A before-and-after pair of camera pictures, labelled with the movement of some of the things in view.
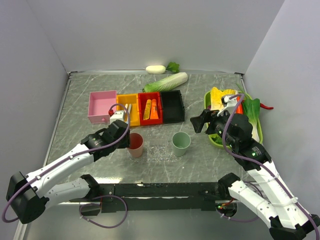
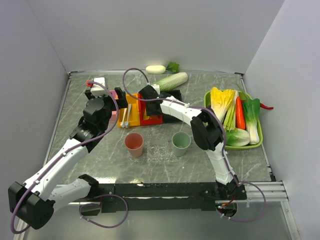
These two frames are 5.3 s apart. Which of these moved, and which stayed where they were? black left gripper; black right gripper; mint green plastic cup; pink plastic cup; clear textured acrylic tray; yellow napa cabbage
Moved: black left gripper; black right gripper
Stayed: mint green plastic cup; yellow napa cabbage; pink plastic cup; clear textured acrylic tray
